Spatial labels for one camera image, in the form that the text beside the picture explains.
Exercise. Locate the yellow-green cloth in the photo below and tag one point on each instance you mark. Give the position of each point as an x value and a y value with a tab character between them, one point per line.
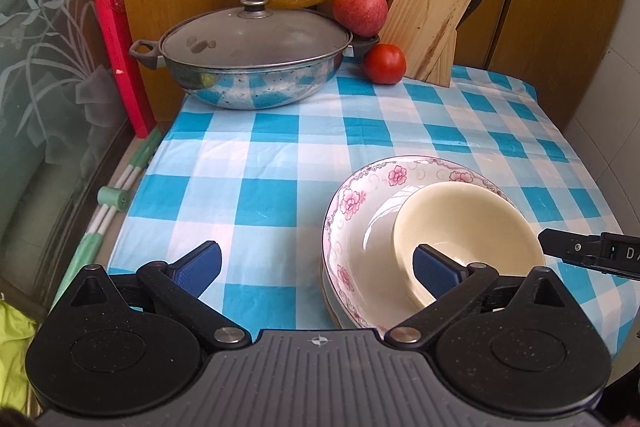
17	347

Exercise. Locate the glass pot lid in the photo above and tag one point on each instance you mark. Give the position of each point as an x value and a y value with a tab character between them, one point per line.
250	37

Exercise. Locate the red apple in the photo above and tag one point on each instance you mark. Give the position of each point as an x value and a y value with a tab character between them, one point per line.
360	9

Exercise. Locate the deep plate with pink flowers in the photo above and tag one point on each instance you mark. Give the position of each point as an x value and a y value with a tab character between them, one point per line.
365	247

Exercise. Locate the red tomato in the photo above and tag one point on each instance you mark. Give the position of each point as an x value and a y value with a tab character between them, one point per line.
384	64

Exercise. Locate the red box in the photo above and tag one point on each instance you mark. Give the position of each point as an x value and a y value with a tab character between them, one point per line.
122	57

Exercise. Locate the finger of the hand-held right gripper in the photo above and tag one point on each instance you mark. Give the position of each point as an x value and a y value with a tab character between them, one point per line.
570	246

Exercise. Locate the cream bowl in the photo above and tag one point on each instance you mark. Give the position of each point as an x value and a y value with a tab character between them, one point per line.
475	227

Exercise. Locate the wooden knife block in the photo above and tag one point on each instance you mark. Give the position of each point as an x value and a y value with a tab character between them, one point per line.
425	17

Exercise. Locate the frosted glass door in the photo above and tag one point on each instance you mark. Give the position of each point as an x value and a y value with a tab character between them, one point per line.
45	82

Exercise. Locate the blue checkered tablecloth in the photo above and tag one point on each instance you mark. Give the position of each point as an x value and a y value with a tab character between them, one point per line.
280	167

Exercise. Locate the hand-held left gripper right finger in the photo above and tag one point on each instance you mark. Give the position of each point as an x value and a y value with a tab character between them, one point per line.
435	272

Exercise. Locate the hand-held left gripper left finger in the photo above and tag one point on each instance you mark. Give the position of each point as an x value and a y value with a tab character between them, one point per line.
197	269

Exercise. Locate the green white plastic rods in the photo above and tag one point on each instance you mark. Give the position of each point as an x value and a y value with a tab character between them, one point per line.
112	197

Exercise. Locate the plate with red flowers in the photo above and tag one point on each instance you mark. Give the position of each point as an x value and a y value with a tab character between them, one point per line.
334	307

